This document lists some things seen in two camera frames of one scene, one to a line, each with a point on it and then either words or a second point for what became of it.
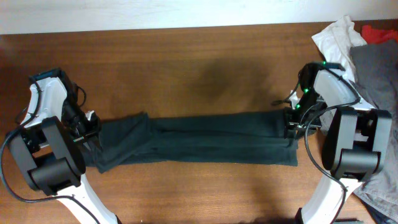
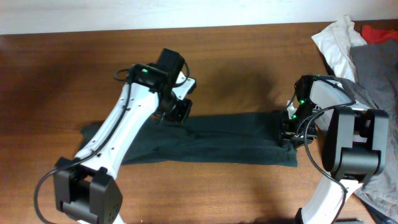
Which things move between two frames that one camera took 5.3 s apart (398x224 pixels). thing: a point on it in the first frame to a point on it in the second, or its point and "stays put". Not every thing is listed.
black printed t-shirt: x=253 y=139 stays put
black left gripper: x=95 y=128 to x=182 y=115
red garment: x=373 y=35 stays put
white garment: x=334 y=42 stays put
